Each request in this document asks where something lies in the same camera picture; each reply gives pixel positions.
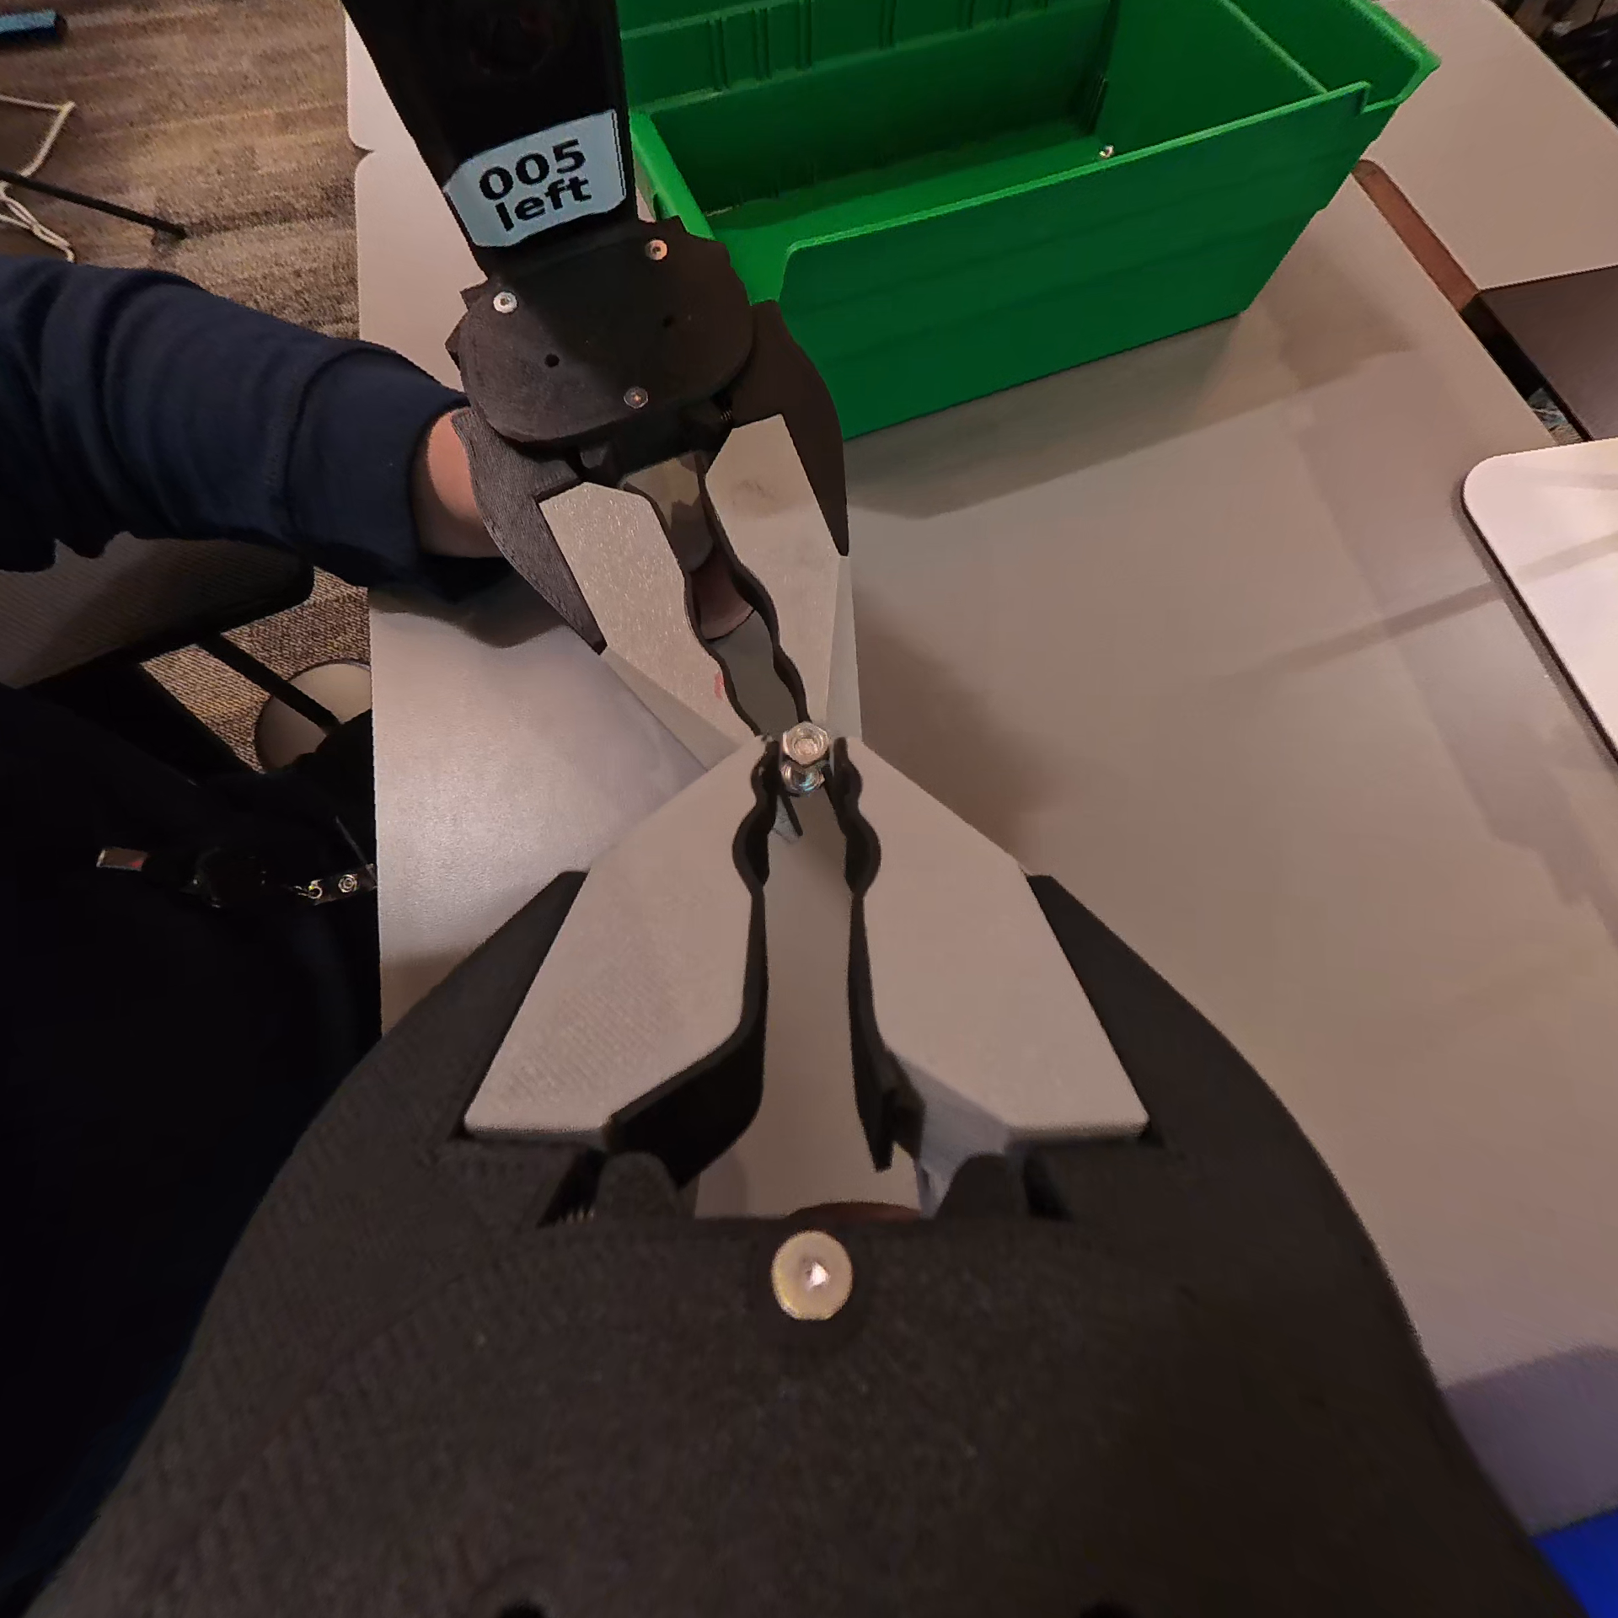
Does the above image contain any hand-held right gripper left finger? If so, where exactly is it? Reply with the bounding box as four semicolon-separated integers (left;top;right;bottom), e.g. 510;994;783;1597
464;736;776;1186

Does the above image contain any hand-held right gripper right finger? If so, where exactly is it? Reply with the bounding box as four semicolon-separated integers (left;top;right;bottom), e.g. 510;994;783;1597
834;737;1151;1175

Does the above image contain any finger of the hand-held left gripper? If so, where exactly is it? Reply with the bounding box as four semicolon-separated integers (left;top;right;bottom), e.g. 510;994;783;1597
695;420;862;749
533;479;776;766

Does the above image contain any green plastic bin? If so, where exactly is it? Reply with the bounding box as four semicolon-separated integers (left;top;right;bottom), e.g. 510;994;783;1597
614;0;1442;441

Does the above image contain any blue plastic bin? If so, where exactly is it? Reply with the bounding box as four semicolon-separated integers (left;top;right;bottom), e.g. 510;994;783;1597
1523;1516;1618;1618

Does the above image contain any person's left forearm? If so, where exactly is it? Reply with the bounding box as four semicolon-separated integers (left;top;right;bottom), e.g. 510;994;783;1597
0;256;479;599

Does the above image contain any person's left hand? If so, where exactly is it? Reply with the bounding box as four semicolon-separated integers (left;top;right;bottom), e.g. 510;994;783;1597
414;406;762;641

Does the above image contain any person's black chair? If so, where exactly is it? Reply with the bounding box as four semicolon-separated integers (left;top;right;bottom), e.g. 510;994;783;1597
0;541;375;766

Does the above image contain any person's body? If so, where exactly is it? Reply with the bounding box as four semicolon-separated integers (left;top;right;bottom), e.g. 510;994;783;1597
0;682;383;1618

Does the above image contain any white folding stand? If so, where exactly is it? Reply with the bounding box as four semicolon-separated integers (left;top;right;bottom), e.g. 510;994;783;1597
1461;435;1618;766

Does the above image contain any black rectangular pad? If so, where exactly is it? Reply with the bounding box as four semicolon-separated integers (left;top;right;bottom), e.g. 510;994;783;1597
1475;266;1618;439

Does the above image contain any white cable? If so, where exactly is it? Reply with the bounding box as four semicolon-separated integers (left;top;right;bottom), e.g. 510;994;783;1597
0;94;77;260

